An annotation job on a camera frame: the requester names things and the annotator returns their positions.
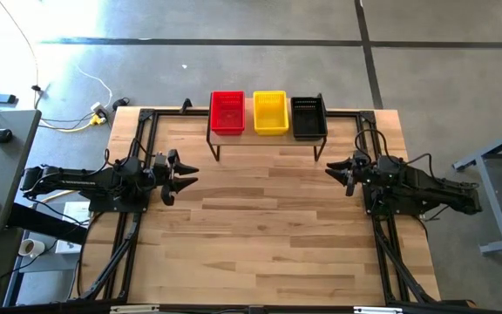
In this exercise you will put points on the small black desk object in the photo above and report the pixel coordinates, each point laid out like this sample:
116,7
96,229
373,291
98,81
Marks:
2,136

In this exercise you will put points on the grey metal table frame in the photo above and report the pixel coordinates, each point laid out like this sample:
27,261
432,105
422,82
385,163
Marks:
496,205

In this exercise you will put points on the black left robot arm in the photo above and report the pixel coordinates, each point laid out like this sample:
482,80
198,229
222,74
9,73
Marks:
81,181

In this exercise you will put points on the white power strip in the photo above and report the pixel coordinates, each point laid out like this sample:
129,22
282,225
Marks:
97,108

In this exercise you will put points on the white cardboard box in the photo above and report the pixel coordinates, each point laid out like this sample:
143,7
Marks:
76,213

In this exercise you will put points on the black desk foot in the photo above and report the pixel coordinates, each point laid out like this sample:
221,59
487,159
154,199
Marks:
46,224

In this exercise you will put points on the white cup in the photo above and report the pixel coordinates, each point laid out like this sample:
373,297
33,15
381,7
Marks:
31,248

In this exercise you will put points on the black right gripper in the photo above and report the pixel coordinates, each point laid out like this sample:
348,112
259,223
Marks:
360,172

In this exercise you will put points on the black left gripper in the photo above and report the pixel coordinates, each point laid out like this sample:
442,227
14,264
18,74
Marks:
170,176

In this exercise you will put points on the black aluminium table frame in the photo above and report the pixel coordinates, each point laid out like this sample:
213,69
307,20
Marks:
145,114

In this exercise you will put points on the black frame clamp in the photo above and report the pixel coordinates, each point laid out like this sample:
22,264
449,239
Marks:
186,106

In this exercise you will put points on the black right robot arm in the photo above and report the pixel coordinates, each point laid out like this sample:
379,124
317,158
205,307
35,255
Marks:
425,187

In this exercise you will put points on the wooden shelf black metal legs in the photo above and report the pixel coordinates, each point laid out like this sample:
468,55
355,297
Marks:
268,141

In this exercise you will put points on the black power plug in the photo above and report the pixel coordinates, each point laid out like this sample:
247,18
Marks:
121,103

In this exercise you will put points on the silver metal bracket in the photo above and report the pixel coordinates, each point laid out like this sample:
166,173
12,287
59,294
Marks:
378,310
134,309

